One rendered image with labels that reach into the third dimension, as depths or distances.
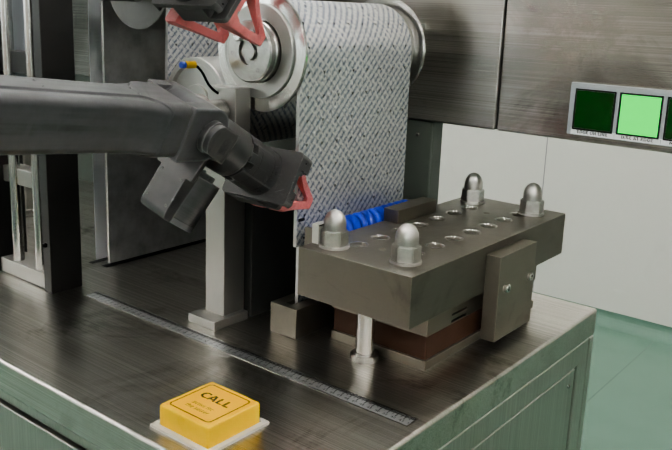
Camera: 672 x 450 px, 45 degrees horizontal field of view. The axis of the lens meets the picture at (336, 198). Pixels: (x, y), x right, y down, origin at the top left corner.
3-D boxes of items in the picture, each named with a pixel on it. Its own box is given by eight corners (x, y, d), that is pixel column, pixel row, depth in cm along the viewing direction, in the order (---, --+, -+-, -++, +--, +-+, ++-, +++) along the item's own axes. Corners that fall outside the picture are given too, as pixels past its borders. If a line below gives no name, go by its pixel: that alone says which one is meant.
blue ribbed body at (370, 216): (304, 248, 102) (305, 221, 101) (400, 218, 119) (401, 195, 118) (325, 254, 100) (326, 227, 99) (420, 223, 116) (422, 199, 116)
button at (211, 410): (158, 426, 79) (158, 403, 79) (211, 401, 85) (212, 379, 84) (208, 451, 75) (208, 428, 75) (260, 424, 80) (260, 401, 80)
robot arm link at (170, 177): (221, 121, 78) (158, 82, 81) (155, 222, 77) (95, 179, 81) (269, 157, 89) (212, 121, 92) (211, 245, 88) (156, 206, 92)
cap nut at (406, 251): (382, 262, 91) (385, 223, 90) (401, 255, 94) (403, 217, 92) (410, 269, 89) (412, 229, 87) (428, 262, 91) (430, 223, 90)
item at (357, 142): (293, 246, 101) (296, 98, 97) (399, 214, 119) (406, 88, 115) (296, 247, 101) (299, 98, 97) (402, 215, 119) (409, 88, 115)
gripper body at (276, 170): (293, 211, 92) (254, 186, 86) (230, 196, 98) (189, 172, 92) (313, 159, 93) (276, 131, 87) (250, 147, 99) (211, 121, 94)
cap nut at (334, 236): (312, 246, 96) (313, 209, 95) (331, 240, 98) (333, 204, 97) (336, 252, 93) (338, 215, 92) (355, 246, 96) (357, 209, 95)
